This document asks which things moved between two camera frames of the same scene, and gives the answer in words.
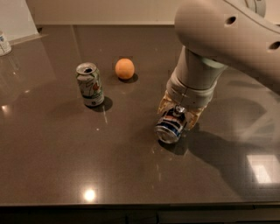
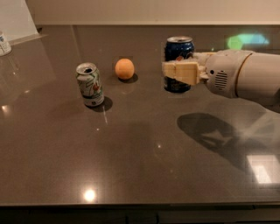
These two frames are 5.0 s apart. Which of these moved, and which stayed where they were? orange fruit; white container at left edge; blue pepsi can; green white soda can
Moved: blue pepsi can
Stayed: orange fruit; green white soda can; white container at left edge
